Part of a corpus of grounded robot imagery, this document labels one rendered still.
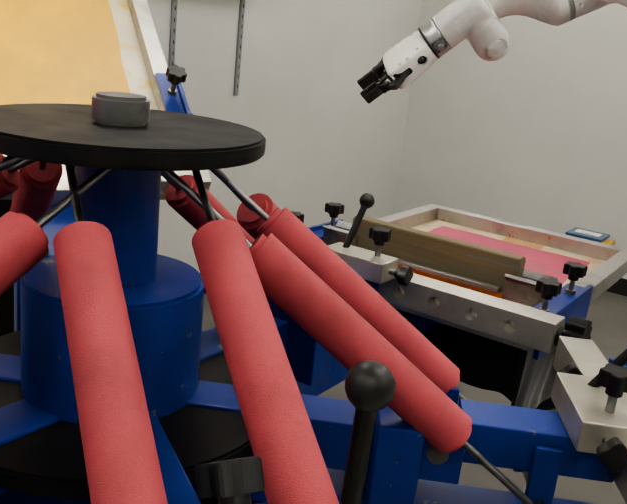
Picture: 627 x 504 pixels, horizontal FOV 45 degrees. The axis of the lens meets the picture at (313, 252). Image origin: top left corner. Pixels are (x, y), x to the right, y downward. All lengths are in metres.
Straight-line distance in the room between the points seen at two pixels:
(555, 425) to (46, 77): 1.27
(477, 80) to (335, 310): 4.79
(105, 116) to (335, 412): 0.41
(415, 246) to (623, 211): 3.73
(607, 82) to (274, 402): 4.74
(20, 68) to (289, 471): 1.34
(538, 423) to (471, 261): 0.68
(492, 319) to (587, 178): 4.05
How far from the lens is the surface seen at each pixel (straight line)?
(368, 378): 0.40
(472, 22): 1.59
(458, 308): 1.29
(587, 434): 0.86
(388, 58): 1.63
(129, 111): 0.81
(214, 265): 0.68
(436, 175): 5.65
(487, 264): 1.53
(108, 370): 0.58
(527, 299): 1.50
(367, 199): 1.35
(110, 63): 1.83
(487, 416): 0.89
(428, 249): 1.57
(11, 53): 1.81
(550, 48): 5.33
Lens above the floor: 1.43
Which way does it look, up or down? 16 degrees down
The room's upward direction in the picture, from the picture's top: 6 degrees clockwise
